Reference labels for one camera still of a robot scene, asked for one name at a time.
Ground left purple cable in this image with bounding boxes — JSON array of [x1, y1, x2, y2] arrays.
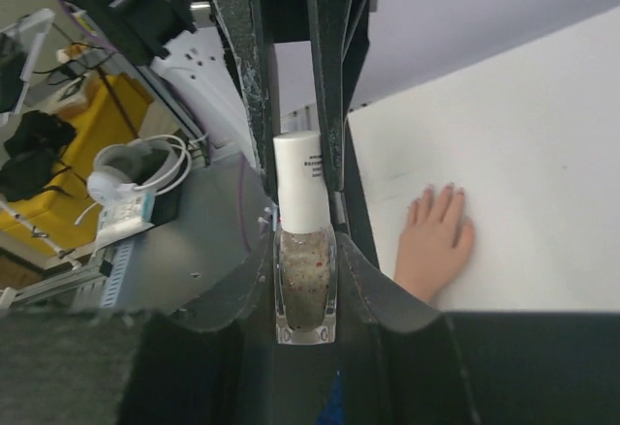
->
[[47, 0, 117, 53]]

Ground white nail polish cap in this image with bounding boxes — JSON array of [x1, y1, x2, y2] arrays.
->
[[273, 131, 330, 234]]

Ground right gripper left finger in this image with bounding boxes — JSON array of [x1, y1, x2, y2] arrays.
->
[[1, 235, 273, 424]]

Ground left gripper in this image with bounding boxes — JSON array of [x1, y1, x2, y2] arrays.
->
[[212, 0, 373, 197]]

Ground person's hand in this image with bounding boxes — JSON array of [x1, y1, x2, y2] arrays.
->
[[394, 183, 476, 303]]

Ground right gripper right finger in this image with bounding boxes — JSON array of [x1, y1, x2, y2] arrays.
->
[[337, 234, 619, 424]]

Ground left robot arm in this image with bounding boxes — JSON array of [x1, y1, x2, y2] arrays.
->
[[76, 0, 374, 198]]

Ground nail polish bottle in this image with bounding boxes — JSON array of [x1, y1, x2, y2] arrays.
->
[[273, 228, 338, 346]]

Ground blue plaid sleeve forearm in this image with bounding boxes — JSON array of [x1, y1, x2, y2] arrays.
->
[[315, 372, 345, 425]]

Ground white headphones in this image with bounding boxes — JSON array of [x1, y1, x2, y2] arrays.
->
[[86, 135, 193, 206]]

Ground yellow bin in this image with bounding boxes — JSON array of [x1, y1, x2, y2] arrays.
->
[[1, 75, 153, 257]]

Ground white cable duct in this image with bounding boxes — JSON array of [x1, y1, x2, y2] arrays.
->
[[1, 239, 134, 310]]

